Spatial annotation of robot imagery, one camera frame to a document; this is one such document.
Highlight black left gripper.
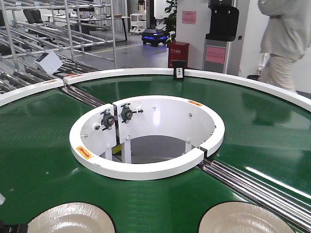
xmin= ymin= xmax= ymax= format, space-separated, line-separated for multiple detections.
xmin=0 ymin=220 xmax=28 ymax=233

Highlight beige plate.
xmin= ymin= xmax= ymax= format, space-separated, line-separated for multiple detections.
xmin=28 ymin=202 xmax=116 ymax=233
xmin=198 ymin=201 xmax=294 ymax=233

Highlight white outer conveyor rim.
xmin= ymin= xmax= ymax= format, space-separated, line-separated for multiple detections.
xmin=0 ymin=68 xmax=311 ymax=111

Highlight steel conveyor rollers left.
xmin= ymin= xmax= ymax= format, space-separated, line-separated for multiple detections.
xmin=60 ymin=85 xmax=105 ymax=108

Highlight steel conveyor rollers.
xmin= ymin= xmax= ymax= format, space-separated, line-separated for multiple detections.
xmin=60 ymin=85 xmax=105 ymax=108
xmin=197 ymin=159 xmax=311 ymax=233

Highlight white control box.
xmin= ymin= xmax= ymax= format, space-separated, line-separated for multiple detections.
xmin=34 ymin=50 xmax=63 ymax=74

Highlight metal roller rack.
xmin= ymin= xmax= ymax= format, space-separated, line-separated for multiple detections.
xmin=0 ymin=0 xmax=116 ymax=94

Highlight black sensor on rim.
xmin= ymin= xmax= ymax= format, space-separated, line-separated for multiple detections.
xmin=172 ymin=60 xmax=187 ymax=80

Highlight blue-lit mobile robot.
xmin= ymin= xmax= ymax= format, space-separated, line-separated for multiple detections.
xmin=141 ymin=17 xmax=167 ymax=47

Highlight red fire extinguisher box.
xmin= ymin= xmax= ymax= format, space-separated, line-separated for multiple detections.
xmin=168 ymin=41 xmax=190 ymax=68

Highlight green potted plant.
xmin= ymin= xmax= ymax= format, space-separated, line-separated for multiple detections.
xmin=161 ymin=0 xmax=177 ymax=45

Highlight green conveyor belt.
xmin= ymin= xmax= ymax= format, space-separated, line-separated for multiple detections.
xmin=0 ymin=75 xmax=311 ymax=233

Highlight steel conveyor rollers right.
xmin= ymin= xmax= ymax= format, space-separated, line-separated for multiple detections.
xmin=197 ymin=159 xmax=311 ymax=233

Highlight black and grey kiosk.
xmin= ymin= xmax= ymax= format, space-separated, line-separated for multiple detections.
xmin=203 ymin=0 xmax=239 ymax=73

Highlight person in beige clothes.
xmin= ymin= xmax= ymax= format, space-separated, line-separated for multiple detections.
xmin=258 ymin=0 xmax=311 ymax=93

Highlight white inner conveyor ring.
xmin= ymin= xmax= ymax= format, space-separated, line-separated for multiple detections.
xmin=69 ymin=95 xmax=225 ymax=181

